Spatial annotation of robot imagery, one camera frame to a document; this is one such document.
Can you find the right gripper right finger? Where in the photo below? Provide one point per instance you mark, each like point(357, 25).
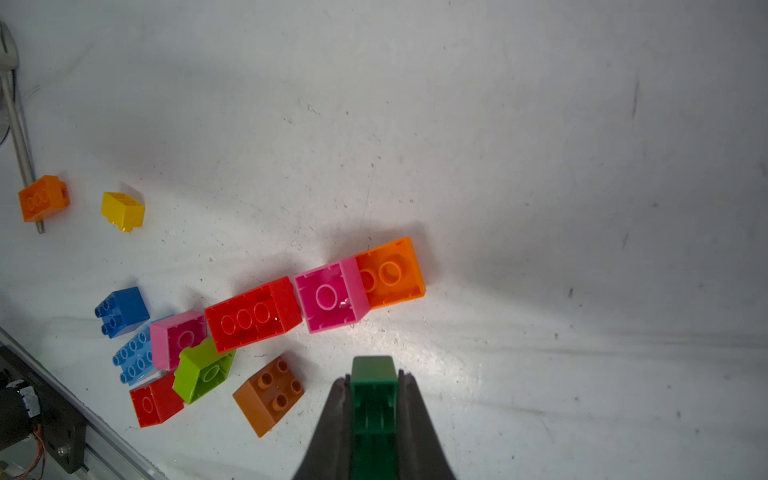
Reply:
point(420, 455)

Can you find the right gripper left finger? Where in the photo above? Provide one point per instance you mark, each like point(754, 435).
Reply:
point(329, 453)

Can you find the long red lego brick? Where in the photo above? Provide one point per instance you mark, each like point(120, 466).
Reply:
point(267, 311)

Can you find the magenta lego brick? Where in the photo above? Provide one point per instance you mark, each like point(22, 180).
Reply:
point(332, 296)

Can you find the orange lego brick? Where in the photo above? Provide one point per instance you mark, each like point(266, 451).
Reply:
point(43, 199)
point(391, 273)

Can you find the brown lego brick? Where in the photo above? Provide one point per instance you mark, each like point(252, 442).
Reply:
point(268, 395)

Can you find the lime green lego brick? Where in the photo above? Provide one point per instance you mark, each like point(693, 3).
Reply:
point(201, 369)

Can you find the small red lego brick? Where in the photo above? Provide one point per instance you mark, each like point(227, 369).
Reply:
point(156, 402)

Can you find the small pink lego brick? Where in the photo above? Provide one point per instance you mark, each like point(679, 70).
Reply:
point(171, 335)

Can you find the light blue lego brick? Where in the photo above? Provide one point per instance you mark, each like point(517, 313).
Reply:
point(135, 357)

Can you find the dark blue lego brick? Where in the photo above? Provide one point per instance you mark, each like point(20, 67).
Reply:
point(122, 312)

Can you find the yellow lego brick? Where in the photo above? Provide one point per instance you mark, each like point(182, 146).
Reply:
point(122, 211)

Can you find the silver fork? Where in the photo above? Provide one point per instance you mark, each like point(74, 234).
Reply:
point(9, 64)

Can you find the aluminium mounting rail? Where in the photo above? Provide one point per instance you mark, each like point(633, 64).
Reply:
point(106, 455)

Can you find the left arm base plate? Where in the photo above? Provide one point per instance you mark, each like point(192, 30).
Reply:
point(31, 407)

